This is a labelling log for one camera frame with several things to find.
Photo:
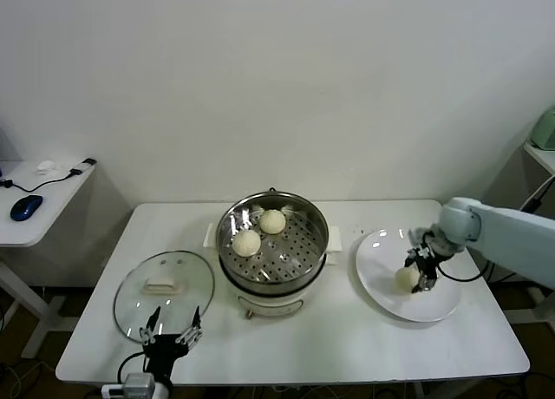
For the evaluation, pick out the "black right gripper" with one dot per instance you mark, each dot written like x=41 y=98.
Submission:
x=427 y=256

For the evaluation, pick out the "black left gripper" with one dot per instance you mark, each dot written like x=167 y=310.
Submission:
x=165 y=349

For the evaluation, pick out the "white steamed baozi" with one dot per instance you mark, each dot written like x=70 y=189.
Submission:
x=247 y=243
x=273 y=221
x=406 y=279

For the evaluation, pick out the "stainless steel steamer basket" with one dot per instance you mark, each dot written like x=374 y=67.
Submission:
x=225 y=238

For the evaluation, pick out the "white round plate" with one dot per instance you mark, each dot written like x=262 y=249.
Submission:
x=381 y=260

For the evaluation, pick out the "white electric cooker base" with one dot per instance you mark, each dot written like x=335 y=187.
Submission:
x=271 y=305

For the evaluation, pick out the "white shelf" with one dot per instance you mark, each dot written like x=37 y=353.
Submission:
x=542 y=156

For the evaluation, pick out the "white side desk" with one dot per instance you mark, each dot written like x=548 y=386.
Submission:
x=52 y=208

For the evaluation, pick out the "pale green appliance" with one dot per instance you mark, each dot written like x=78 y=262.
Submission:
x=545 y=130

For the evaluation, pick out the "blue computer mouse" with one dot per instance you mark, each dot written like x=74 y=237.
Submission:
x=27 y=206

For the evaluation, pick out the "crumpled white tissue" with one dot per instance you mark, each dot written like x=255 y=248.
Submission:
x=47 y=167

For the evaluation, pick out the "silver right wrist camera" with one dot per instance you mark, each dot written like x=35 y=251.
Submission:
x=420 y=236

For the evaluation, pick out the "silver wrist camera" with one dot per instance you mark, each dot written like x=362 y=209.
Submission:
x=420 y=236
x=139 y=383

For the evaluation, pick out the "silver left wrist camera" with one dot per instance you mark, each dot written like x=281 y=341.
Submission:
x=139 y=383

